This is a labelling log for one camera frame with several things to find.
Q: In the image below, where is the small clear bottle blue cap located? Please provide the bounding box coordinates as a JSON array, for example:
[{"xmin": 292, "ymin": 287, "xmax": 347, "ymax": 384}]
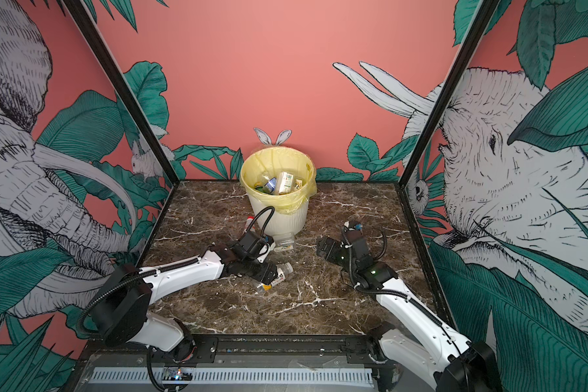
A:
[{"xmin": 261, "ymin": 177, "xmax": 277, "ymax": 194}]

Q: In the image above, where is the clear bottle sunflower label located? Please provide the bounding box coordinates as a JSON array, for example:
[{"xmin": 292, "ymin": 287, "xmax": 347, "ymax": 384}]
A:
[{"xmin": 275, "ymin": 171, "xmax": 296, "ymax": 195}]

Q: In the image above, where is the white opaque bottle red cap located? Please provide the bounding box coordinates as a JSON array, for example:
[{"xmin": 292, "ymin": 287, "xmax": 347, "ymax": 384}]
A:
[{"xmin": 244, "ymin": 217, "xmax": 255, "ymax": 232}]

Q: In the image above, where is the clear bottle green band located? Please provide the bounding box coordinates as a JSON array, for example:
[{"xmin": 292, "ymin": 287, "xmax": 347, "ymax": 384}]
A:
[{"xmin": 274, "ymin": 234, "xmax": 296, "ymax": 252}]

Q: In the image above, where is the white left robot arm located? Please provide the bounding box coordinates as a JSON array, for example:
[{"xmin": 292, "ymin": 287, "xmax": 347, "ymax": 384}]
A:
[{"xmin": 76, "ymin": 245, "xmax": 284, "ymax": 363}]

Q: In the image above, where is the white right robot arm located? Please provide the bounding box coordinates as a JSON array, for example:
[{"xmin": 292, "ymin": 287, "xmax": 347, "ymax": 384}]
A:
[{"xmin": 316, "ymin": 237, "xmax": 503, "ymax": 391}]

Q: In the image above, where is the white ribbed trash bin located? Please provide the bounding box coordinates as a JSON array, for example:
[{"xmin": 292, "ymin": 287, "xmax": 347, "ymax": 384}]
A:
[{"xmin": 248, "ymin": 196, "xmax": 309, "ymax": 240}]

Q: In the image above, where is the yellow plastic bin liner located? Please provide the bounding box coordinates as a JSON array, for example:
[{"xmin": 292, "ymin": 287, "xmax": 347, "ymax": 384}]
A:
[{"xmin": 239, "ymin": 146, "xmax": 317, "ymax": 215}]

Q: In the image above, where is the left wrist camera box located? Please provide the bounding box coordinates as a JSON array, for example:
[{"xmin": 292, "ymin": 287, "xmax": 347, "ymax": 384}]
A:
[{"xmin": 231, "ymin": 231, "xmax": 274, "ymax": 263}]

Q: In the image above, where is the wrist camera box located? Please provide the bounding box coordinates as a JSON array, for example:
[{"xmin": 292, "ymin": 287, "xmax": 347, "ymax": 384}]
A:
[
  {"xmin": 231, "ymin": 231, "xmax": 274, "ymax": 263},
  {"xmin": 342, "ymin": 220, "xmax": 373, "ymax": 269}
]

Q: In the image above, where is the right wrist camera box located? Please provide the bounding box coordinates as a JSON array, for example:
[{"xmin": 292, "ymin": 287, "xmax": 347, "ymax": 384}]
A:
[{"xmin": 342, "ymin": 220, "xmax": 373, "ymax": 269}]

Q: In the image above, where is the black front rail base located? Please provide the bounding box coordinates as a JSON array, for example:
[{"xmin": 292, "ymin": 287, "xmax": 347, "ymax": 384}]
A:
[{"xmin": 73, "ymin": 334, "xmax": 404, "ymax": 391}]

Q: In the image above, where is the white ribbed cable duct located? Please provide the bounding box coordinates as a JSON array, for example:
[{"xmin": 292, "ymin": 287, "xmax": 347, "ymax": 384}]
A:
[{"xmin": 88, "ymin": 367, "xmax": 376, "ymax": 388}]

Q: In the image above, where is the black frame post right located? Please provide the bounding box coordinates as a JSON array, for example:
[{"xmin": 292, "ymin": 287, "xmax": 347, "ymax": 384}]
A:
[{"xmin": 399, "ymin": 0, "xmax": 499, "ymax": 190}]

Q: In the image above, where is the black frame post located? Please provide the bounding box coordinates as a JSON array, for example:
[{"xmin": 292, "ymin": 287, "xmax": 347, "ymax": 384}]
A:
[
  {"xmin": 63, "ymin": 0, "xmax": 181, "ymax": 186},
  {"xmin": 399, "ymin": 0, "xmax": 499, "ymax": 190}
]

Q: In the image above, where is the black frame post left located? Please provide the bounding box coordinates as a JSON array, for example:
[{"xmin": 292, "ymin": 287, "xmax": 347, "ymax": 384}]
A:
[{"xmin": 63, "ymin": 0, "xmax": 181, "ymax": 186}]

